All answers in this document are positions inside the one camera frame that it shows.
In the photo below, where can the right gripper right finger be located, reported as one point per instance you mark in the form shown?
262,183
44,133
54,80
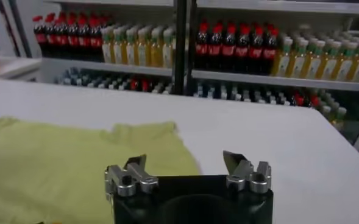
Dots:
243,173

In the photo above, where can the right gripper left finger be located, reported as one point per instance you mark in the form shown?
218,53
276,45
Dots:
127,179

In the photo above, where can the yellow-green t-shirt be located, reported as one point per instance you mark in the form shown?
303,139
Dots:
60,170

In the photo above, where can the cola bottle red cap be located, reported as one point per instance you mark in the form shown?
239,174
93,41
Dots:
270,53
61,39
256,52
314,100
229,50
300,100
50,38
39,38
144,84
216,49
72,40
203,48
95,42
83,41
243,51
133,83

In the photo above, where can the white metal shelf board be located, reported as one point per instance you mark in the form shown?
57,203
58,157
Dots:
106,66
273,6
273,80
112,2

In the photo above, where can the white side table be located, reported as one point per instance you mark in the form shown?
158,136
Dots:
17,65

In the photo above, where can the black metal bar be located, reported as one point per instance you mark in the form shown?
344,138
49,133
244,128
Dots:
8,30

